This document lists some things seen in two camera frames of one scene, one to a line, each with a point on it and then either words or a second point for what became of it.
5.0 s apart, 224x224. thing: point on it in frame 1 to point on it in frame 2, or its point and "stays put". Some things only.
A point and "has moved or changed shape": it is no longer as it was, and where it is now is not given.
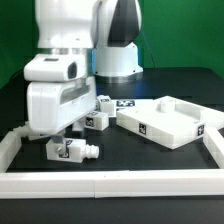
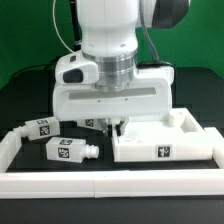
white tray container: [169, 121] has moved or changed shape
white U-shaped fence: [98, 184] stays put
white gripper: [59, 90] to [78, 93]
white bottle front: [75, 151] stays put
